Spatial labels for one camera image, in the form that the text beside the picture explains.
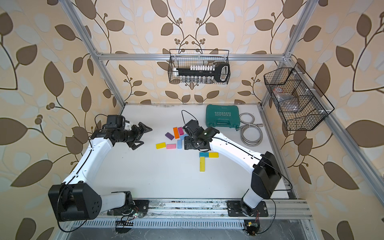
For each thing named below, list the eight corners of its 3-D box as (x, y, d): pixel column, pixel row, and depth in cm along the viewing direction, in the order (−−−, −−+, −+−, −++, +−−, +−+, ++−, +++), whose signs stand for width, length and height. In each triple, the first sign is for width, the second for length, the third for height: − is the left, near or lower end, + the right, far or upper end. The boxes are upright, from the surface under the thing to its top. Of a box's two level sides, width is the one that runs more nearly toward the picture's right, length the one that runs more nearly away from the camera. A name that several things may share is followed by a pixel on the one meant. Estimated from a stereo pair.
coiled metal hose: (234, 143, 101) (235, 140, 98) (238, 114, 117) (239, 111, 114) (260, 149, 98) (262, 146, 95) (261, 119, 114) (262, 116, 111)
